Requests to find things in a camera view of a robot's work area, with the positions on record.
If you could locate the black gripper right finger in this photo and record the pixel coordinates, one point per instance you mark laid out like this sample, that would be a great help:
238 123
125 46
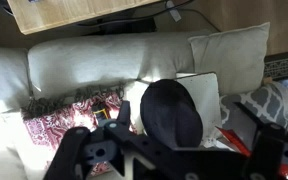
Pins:
267 153

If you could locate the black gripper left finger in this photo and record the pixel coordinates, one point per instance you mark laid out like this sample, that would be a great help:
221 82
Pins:
70 150

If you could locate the red-orange sequin hat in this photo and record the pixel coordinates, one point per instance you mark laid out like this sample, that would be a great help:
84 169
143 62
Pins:
232 138

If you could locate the black hat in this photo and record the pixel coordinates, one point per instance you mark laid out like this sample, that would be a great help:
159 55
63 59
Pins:
170 110

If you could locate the red white patterned cloth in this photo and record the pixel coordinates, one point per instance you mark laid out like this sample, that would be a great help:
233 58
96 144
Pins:
57 126

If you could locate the yellow black flashlight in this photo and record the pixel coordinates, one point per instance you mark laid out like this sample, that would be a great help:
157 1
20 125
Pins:
100 115

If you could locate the grey white patterned blanket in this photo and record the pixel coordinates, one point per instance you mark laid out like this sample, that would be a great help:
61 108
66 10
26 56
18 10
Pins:
267 100

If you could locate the dark patterned rug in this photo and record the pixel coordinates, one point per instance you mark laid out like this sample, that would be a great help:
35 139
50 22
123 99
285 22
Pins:
282 68

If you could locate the white sofa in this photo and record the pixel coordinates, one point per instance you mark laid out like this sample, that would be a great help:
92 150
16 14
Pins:
94 60

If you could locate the white throw pillow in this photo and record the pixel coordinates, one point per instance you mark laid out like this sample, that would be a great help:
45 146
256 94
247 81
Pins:
230 56

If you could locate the light wooden table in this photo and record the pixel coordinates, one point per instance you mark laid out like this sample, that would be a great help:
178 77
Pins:
57 13

